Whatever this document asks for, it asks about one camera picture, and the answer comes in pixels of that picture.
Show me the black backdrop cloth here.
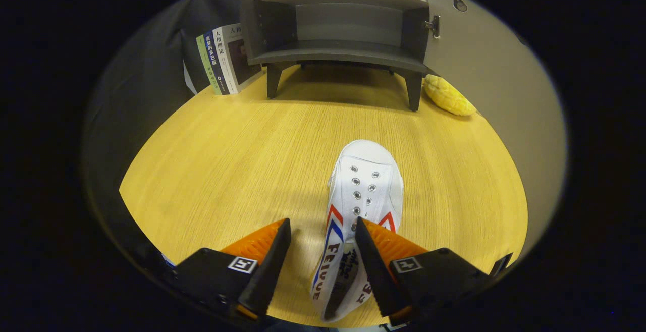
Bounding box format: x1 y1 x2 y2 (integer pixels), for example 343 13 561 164
81 0 253 282

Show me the yellow plush toy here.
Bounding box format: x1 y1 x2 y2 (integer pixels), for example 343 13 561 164
423 74 477 117

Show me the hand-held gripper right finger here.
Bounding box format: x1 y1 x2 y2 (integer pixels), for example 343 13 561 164
354 217 505 325

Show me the white canvas shoe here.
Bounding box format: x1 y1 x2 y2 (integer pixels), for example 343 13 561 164
309 139 404 322

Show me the white cover book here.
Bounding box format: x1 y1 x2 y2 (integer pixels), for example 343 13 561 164
212 23 264 94

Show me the green spine book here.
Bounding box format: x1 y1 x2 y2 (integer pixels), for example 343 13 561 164
196 34 224 95

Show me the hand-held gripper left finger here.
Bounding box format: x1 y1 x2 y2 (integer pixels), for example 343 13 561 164
172 218 292 322

